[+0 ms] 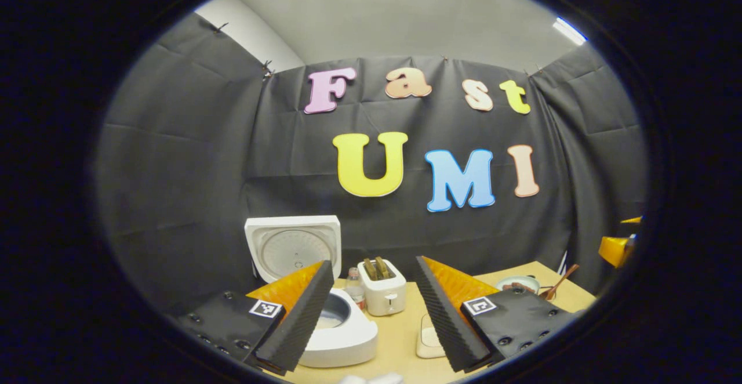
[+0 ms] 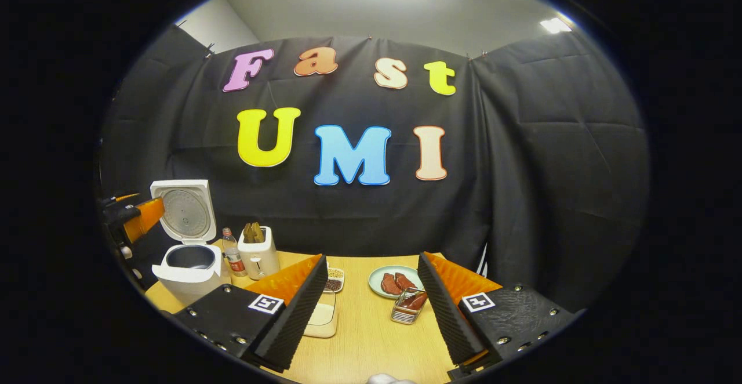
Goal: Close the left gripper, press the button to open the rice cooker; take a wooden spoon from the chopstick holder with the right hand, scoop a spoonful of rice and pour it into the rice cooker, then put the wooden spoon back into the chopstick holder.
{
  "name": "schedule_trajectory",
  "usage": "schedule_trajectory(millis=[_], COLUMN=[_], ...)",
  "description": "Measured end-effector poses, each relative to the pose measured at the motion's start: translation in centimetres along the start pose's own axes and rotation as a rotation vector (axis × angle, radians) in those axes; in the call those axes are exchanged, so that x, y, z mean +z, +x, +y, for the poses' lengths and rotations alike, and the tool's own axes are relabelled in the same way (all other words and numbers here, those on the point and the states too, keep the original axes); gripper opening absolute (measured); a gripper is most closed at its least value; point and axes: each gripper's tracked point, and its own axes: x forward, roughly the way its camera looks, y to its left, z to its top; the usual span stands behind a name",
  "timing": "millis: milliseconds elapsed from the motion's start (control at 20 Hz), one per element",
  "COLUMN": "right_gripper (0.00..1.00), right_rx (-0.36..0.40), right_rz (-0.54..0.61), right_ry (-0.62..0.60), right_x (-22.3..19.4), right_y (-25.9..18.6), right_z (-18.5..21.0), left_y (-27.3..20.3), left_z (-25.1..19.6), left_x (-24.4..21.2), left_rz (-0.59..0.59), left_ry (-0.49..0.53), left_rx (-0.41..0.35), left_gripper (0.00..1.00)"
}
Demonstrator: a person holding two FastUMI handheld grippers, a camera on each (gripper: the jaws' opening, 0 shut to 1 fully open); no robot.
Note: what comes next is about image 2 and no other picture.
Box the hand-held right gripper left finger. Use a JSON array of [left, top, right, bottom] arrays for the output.
[[174, 253, 329, 373]]

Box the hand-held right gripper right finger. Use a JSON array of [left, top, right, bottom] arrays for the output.
[[417, 251, 581, 374]]

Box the cream rectangular rice tray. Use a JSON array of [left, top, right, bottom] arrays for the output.
[[303, 291, 339, 338]]

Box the metal wire chopstick holder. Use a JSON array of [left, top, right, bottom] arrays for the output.
[[391, 287, 430, 325]]

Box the white rice cooker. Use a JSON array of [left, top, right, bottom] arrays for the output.
[[150, 179, 232, 306]]

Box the white toaster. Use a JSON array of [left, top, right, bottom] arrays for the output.
[[238, 223, 281, 280]]

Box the pale green plate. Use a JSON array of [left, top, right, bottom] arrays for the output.
[[368, 265, 427, 299]]

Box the small clear bottle red label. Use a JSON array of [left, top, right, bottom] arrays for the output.
[[222, 227, 248, 277]]

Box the black backdrop cloth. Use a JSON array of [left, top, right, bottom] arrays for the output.
[[99, 24, 650, 312]]

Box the small ceiling light panel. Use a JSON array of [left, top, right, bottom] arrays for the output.
[[539, 17, 573, 34]]

